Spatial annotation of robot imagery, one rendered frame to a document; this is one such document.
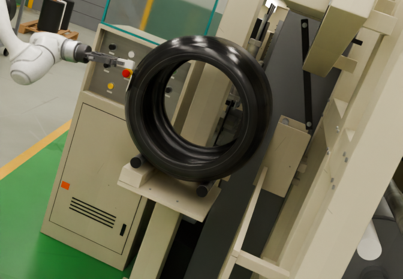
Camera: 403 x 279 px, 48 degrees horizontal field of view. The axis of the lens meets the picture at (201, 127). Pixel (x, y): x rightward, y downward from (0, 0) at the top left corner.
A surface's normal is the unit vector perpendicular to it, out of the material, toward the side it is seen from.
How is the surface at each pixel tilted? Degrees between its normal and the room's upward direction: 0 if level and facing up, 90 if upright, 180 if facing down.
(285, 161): 90
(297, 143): 90
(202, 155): 80
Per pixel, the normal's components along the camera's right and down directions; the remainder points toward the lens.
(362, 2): -0.12, -0.10
